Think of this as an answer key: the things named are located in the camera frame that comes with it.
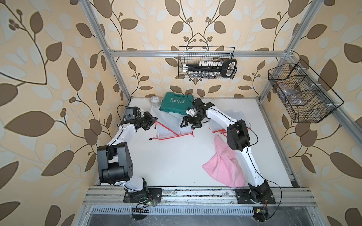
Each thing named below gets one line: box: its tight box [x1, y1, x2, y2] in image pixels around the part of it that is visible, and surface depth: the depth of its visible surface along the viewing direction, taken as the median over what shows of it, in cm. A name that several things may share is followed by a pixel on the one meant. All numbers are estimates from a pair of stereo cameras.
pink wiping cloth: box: [202, 135, 247, 188], surface depth 83 cm
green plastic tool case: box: [158, 91, 195, 115], surface depth 114 cm
